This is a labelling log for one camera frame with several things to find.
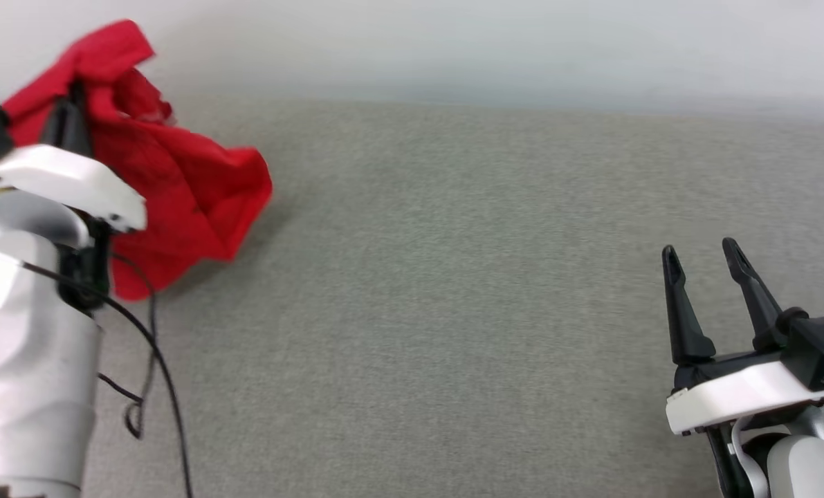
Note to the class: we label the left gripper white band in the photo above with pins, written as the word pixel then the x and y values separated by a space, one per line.
pixel 72 176

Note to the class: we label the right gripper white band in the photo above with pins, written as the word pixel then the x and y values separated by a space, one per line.
pixel 744 391

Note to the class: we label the red basketball jersey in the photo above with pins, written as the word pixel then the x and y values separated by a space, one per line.
pixel 176 180

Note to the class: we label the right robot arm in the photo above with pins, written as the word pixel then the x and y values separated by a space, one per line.
pixel 806 463

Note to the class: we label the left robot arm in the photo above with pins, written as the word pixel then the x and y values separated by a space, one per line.
pixel 24 387

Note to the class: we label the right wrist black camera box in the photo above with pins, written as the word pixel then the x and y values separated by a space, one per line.
pixel 820 339

